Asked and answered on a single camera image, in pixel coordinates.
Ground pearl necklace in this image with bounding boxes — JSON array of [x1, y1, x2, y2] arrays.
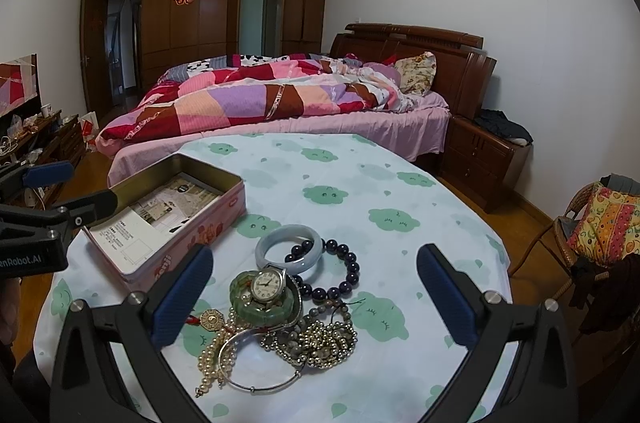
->
[[194, 307, 252, 399]]

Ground gold pendant red cord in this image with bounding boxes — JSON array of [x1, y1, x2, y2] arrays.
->
[[185, 308, 237, 337]]

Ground silver bangle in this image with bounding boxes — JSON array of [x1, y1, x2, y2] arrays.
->
[[217, 325, 306, 395]]

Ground green jade bracelet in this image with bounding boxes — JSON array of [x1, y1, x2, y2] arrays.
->
[[229, 270, 300, 328]]

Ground silver wristwatch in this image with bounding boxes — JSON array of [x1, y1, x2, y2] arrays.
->
[[250, 266, 303, 332]]

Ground grey bead necklace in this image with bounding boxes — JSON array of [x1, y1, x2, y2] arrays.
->
[[259, 299, 359, 371]]

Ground dark bead bracelet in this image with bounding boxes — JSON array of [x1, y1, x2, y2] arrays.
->
[[284, 237, 362, 304]]

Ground pale jade bangle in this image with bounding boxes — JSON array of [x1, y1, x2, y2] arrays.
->
[[255, 225, 323, 276]]

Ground person's left hand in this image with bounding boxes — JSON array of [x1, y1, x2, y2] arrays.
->
[[0, 279, 21, 345]]

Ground wooden tv cabinet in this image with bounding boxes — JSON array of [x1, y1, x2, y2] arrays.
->
[[1, 111, 87, 209]]

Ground white red paper bag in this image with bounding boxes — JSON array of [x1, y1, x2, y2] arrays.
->
[[79, 111, 100, 152]]

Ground television with reflection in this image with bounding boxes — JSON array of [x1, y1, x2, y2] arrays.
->
[[0, 53, 41, 116]]

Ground pink metal tin box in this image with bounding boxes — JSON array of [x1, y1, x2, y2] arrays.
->
[[84, 152, 246, 292]]

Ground colourful cushion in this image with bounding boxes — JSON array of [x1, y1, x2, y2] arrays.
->
[[567, 182, 639, 268]]

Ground patchwork quilt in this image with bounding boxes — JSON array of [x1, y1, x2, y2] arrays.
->
[[96, 59, 419, 156]]

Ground wooden wardrobe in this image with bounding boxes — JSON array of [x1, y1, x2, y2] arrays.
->
[[79, 0, 331, 114]]

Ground wooden nightstand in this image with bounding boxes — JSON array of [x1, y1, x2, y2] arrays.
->
[[442, 115, 532, 212]]

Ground cloud print tablecloth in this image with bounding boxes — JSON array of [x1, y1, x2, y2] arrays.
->
[[32, 131, 519, 423]]

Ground dark clothes on nightstand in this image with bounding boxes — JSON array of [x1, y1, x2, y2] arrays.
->
[[474, 109, 534, 146]]

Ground pink bed sheet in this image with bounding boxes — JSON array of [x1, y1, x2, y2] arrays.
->
[[101, 92, 451, 186]]

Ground floral pillow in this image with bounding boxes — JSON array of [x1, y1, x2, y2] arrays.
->
[[394, 51, 437, 96]]

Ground wooden bed frame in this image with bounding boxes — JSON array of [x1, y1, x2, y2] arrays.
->
[[326, 22, 498, 164]]

